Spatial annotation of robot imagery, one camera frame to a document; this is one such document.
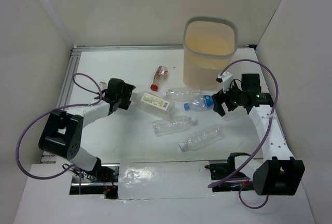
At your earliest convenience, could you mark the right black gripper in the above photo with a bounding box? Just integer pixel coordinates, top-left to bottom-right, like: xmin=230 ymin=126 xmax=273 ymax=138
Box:
xmin=212 ymin=79 xmax=246 ymax=117

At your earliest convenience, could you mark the large labelled clear bottle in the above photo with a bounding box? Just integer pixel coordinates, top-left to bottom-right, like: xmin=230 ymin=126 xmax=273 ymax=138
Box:
xmin=130 ymin=91 xmax=175 ymax=120

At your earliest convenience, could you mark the clear bottle white cap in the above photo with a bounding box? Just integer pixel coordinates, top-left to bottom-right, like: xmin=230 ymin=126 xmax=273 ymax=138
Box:
xmin=152 ymin=116 xmax=197 ymax=137
xmin=179 ymin=124 xmax=224 ymax=152

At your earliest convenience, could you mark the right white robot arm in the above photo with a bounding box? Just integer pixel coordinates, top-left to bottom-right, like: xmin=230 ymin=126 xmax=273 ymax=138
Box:
xmin=212 ymin=72 xmax=305 ymax=195

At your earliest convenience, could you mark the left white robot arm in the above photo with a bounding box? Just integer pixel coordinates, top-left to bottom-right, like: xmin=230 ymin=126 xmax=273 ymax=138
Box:
xmin=38 ymin=78 xmax=136 ymax=182

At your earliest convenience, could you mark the clear bottle near bin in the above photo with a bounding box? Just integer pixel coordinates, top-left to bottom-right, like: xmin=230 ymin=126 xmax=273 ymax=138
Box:
xmin=161 ymin=87 xmax=201 ymax=102

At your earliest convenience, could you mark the beige mesh waste bin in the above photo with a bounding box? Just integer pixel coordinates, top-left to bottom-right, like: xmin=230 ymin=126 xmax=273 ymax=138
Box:
xmin=183 ymin=16 xmax=238 ymax=90

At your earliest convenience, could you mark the blue-labelled blue-capped bottle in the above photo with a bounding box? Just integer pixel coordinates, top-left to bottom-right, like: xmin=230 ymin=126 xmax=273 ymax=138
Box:
xmin=184 ymin=95 xmax=214 ymax=111

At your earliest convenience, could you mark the capless clear bottle right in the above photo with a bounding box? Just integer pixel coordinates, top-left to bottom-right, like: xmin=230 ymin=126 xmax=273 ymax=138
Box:
xmin=223 ymin=108 xmax=249 ymax=121

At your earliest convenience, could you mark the clear bottle front white cap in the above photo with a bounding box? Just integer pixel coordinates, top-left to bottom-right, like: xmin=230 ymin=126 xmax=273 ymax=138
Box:
xmin=179 ymin=124 xmax=224 ymax=152

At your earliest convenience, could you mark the small red-capped bottle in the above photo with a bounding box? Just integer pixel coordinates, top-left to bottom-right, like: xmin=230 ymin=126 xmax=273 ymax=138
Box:
xmin=150 ymin=66 xmax=168 ymax=91

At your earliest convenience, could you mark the glossy white tape sheet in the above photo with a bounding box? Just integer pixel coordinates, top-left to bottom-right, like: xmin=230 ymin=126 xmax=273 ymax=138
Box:
xmin=118 ymin=161 xmax=213 ymax=200

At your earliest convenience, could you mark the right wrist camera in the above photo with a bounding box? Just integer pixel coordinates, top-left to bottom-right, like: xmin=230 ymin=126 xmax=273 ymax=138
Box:
xmin=216 ymin=72 xmax=233 ymax=93

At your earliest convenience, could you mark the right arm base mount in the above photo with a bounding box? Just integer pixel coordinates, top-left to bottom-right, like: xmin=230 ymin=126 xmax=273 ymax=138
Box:
xmin=204 ymin=161 xmax=248 ymax=192

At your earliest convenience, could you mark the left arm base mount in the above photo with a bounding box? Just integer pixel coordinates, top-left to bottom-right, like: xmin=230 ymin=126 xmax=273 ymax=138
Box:
xmin=69 ymin=164 xmax=120 ymax=200

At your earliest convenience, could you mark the aluminium frame rail left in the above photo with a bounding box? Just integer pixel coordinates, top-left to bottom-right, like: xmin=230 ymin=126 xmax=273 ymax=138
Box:
xmin=41 ymin=45 xmax=81 ymax=162

